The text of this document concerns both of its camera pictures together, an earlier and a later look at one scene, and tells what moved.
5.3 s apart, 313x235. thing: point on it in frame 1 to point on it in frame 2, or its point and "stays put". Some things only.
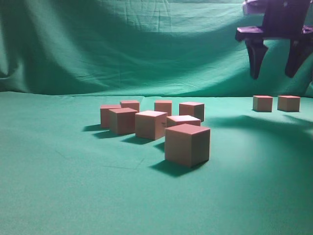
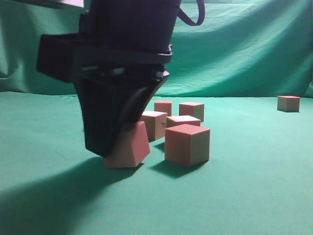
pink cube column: [262, 103] to [131, 150]
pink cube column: [175, 120] stays put
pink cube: [163, 105] stays put
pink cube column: [288, 103] stays put
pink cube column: [187, 145] stays put
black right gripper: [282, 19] to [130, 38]
